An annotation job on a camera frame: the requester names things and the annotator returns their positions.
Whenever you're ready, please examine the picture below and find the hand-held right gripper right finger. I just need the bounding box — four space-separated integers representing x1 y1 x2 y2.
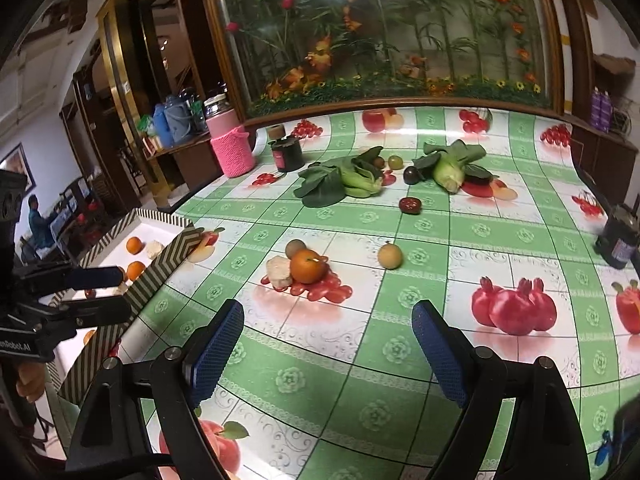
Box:
411 299 588 480

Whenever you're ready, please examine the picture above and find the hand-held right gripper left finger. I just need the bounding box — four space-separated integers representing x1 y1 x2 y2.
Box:
65 298 246 480

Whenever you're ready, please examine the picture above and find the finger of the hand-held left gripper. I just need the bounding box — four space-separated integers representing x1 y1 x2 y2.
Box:
15 265 126 293
44 294 133 333

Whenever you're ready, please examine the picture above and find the chevron striped white box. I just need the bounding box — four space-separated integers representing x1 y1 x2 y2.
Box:
47 208 206 406

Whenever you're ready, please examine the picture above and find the person's left hand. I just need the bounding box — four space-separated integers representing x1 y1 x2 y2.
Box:
15 360 48 403

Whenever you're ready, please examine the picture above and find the fruit print green tablecloth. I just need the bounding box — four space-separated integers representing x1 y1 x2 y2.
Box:
55 107 640 480

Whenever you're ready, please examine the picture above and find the tan round fruit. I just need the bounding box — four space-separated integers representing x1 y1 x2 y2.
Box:
377 242 404 269

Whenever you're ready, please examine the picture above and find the orange with stem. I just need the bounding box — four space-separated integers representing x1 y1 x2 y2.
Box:
290 249 328 284

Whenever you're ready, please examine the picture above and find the wooden side cabinet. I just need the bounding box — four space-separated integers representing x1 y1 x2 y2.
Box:
145 130 223 211

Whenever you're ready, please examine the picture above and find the blue plastic jug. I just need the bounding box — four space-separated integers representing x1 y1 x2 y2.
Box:
152 104 173 148

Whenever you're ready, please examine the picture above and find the grey-blue kettle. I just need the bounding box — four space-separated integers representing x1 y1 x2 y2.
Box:
165 94 197 143

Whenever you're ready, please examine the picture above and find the corn cob green husk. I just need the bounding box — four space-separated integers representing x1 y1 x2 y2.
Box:
412 140 487 194

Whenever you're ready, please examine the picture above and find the pink knit-sleeved bottle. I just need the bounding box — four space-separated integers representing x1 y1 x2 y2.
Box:
202 94 254 178

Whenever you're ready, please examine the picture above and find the green bok choy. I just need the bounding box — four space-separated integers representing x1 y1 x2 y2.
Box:
340 146 386 198

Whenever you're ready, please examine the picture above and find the dark green leafy vegetable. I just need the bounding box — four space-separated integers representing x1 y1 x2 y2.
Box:
293 162 351 208

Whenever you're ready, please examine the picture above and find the dark jar with cork lid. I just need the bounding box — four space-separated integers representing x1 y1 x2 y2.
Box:
266 123 305 173

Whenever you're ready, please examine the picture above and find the black appliance blue label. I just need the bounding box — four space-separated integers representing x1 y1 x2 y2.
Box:
594 203 640 269

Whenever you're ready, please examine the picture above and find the glass flower display case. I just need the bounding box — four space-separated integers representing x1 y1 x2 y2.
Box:
197 0 566 121

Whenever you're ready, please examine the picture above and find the framed wall picture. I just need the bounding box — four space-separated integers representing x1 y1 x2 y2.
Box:
0 142 37 191

